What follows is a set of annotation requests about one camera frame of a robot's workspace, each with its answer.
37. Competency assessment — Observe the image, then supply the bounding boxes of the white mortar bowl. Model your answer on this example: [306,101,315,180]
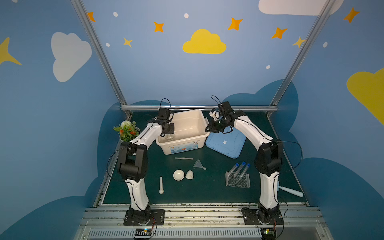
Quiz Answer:
[173,170,185,181]

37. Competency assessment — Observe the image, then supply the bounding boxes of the aluminium frame rail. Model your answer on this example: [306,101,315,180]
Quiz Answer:
[121,105,278,112]

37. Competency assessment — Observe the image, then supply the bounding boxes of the white pestle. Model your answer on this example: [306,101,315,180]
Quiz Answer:
[159,177,164,195]

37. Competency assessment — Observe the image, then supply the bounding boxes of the light blue plastic lid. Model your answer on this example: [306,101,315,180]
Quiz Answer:
[206,127,246,159]

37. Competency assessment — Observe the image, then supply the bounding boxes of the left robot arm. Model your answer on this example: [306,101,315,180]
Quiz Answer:
[118,108,175,212]

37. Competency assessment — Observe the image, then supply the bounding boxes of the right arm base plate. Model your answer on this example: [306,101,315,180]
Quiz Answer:
[241,206,284,225]

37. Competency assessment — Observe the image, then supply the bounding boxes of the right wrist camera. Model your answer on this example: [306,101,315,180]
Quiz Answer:
[209,109,220,121]

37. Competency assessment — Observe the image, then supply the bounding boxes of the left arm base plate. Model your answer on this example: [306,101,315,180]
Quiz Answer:
[123,209,165,226]

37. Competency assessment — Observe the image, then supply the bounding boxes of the white plastic storage bin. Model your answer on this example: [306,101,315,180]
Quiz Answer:
[156,110,210,155]

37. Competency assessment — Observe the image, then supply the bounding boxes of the metal tweezers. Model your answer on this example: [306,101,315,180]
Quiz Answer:
[175,157,194,160]

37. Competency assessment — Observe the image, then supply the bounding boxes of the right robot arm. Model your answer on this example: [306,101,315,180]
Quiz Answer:
[205,102,284,210]

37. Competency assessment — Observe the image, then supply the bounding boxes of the potted plant white pot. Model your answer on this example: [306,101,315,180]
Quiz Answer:
[113,120,141,142]

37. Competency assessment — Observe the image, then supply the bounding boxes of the small white cup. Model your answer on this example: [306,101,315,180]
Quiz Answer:
[186,170,194,180]

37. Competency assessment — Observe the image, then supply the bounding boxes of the clear acrylic test tube rack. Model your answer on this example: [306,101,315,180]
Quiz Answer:
[225,171,251,189]

